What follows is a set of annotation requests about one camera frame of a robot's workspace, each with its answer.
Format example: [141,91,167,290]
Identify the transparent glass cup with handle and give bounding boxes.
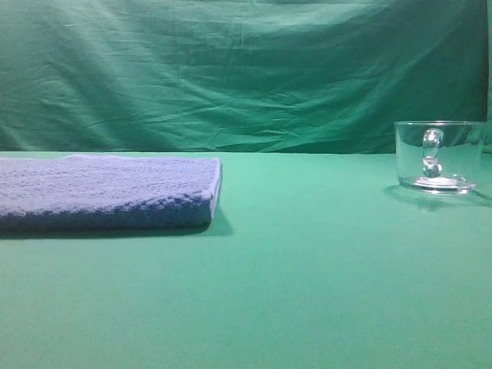
[394,121,485,194]

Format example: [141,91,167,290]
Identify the folded blue towel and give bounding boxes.
[1,155,221,231]

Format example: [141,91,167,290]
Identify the green backdrop cloth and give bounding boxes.
[1,1,491,154]

